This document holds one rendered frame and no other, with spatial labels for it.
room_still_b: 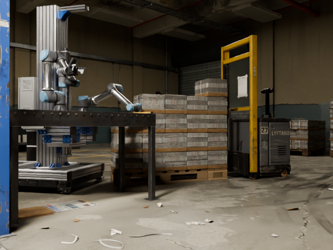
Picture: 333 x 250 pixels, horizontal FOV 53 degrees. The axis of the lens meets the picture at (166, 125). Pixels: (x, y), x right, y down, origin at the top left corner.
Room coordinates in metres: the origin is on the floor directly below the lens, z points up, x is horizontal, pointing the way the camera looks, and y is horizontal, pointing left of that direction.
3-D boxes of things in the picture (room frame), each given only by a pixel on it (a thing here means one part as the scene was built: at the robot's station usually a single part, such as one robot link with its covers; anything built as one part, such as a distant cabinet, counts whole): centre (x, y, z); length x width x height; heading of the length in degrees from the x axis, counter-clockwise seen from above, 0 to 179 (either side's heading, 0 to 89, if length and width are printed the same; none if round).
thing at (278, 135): (4.80, -1.33, 0.40); 0.69 x 0.55 x 0.80; 22
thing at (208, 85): (4.49, -0.59, 0.65); 0.39 x 0.30 x 1.29; 22
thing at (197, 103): (4.38, -0.32, 0.95); 0.38 x 0.29 x 0.23; 22
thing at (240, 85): (4.67, -1.01, 1.28); 0.57 x 0.01 x 0.65; 22
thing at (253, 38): (4.35, -1.11, 0.97); 0.09 x 0.09 x 1.75; 22
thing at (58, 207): (2.90, 0.81, 0.00); 0.37 x 0.28 x 0.01; 131
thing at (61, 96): (3.57, 1.14, 0.98); 0.13 x 0.12 x 0.14; 139
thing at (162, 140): (4.22, 0.08, 0.42); 1.17 x 0.39 x 0.83; 112
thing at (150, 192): (3.15, 0.14, 0.34); 0.06 x 0.06 x 0.68; 41
